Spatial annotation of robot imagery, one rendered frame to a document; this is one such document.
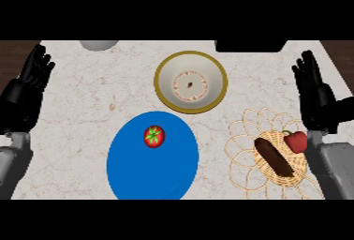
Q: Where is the grey rounded object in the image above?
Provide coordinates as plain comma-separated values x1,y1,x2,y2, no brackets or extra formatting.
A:
78,40,119,53

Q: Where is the blue oval plate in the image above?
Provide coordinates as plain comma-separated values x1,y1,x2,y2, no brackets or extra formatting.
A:
104,111,200,201

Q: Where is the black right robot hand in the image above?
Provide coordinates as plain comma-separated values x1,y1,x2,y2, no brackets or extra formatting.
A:
290,50,354,136

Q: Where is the white bowl with gold rim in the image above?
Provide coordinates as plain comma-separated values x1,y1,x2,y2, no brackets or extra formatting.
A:
151,50,230,115

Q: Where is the dark brown sweet potato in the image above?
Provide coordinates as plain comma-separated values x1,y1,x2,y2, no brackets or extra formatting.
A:
253,137,296,178

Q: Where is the red tomato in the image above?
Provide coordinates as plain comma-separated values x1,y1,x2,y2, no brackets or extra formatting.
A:
143,125,166,149

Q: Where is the red bell pepper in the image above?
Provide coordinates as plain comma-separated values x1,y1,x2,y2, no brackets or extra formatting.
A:
280,129,308,155

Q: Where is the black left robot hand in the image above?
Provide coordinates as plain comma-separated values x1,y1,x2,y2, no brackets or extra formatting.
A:
0,43,56,136

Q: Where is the woven wicker placemat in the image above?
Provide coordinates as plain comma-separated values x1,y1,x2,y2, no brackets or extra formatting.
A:
224,107,323,201

